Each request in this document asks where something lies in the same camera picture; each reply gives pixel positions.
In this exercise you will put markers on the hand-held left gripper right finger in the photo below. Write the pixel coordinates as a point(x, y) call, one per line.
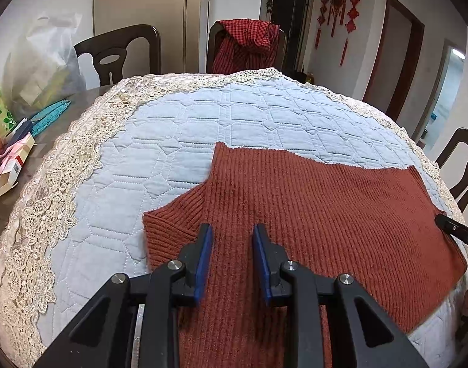
point(262, 264)

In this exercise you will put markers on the dark glass door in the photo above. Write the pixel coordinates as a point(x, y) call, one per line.
point(291, 27)

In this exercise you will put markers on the grey door frame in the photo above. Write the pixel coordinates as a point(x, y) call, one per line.
point(433, 96)

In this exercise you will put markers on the green leaf print packet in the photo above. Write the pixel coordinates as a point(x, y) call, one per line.
point(0, 111)

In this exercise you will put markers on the red checked shirt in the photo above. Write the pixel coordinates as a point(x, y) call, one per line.
point(245, 42)

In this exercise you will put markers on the red knot wall decoration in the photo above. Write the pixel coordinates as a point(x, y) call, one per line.
point(325, 4)
point(338, 2)
point(354, 7)

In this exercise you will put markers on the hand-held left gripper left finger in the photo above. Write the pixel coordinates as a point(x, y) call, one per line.
point(203, 260)

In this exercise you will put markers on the yellow bottle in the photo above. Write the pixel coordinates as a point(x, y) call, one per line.
point(310, 77)

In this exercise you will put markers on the cream wardrobe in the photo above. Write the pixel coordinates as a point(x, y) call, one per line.
point(141, 0)

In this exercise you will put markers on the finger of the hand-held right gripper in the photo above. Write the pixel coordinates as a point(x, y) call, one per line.
point(454, 228)

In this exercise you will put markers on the brown wooden door frame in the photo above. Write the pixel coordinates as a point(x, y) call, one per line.
point(414, 65)

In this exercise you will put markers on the rust red knit sweater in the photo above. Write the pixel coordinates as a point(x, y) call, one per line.
point(333, 218)

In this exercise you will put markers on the dark wooden chair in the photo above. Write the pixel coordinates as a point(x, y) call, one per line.
point(211, 46)
point(460, 168)
point(115, 42)

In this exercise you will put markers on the white box with pink ribbon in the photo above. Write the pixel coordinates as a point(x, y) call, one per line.
point(15, 165)

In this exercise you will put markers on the white plastic bag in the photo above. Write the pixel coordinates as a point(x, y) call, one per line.
point(42, 65)

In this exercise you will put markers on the dark blue box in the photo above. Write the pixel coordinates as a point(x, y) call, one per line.
point(21, 127)

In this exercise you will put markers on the blue quilted lace-trimmed mat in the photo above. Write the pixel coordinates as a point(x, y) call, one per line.
point(161, 130)

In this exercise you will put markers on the teal lace item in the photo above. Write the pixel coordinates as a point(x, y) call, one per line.
point(49, 117)

